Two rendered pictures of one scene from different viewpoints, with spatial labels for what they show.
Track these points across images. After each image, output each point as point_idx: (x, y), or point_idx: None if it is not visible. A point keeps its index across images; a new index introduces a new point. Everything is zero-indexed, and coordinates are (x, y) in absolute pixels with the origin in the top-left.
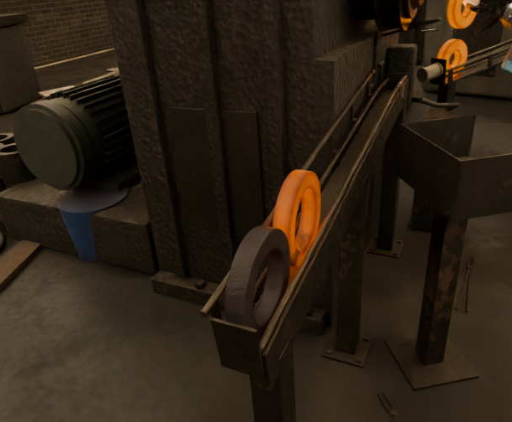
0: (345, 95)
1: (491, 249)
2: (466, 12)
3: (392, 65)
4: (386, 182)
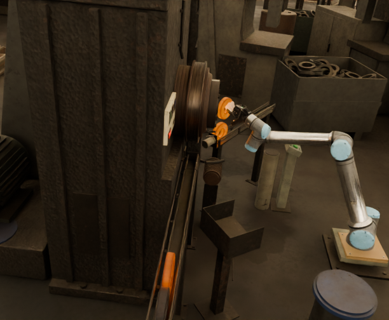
0: (173, 187)
1: None
2: (226, 110)
3: (189, 145)
4: None
